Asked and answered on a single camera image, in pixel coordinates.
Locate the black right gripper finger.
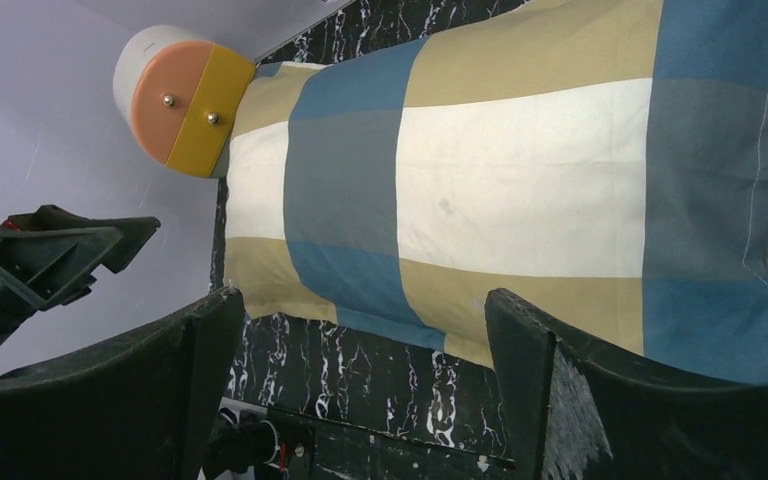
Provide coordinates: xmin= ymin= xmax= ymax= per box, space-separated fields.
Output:
xmin=485 ymin=289 xmax=768 ymax=479

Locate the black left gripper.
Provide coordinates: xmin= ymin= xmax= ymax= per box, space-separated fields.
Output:
xmin=0 ymin=205 xmax=244 ymax=479

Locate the blue beige white pillowcase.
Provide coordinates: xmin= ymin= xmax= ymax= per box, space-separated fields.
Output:
xmin=224 ymin=1 xmax=768 ymax=384

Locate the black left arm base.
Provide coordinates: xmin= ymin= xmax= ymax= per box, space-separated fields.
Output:
xmin=202 ymin=398 xmax=517 ymax=479

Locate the round cream drawer cabinet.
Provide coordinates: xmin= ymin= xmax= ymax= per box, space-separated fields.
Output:
xmin=112 ymin=25 xmax=256 ymax=178

